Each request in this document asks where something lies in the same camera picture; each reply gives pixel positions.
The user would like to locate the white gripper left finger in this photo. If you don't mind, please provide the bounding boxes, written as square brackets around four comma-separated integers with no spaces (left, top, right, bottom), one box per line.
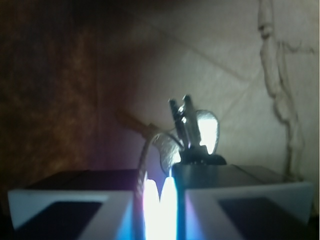
[7,169,159,240]

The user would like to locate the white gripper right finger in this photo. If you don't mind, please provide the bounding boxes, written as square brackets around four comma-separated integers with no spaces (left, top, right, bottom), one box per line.
[171,163,314,240]

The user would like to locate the brown paper bag bin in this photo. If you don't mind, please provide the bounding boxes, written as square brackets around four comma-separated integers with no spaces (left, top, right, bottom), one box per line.
[0,0,320,216]

